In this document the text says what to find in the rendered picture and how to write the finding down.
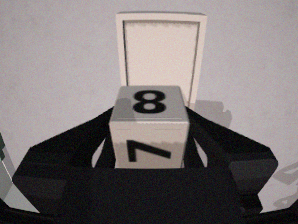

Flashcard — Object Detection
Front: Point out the beige calendar cube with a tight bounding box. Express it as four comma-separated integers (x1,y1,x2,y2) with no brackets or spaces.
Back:
109,86,190,169

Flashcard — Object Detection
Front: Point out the cream rectangular tray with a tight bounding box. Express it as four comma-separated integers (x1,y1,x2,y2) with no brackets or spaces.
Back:
116,11,207,111

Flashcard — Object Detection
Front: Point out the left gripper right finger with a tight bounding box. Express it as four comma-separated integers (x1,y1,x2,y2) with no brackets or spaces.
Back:
183,107,278,196

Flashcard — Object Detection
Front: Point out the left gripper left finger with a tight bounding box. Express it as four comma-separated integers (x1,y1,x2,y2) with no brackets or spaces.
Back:
21,106,116,168

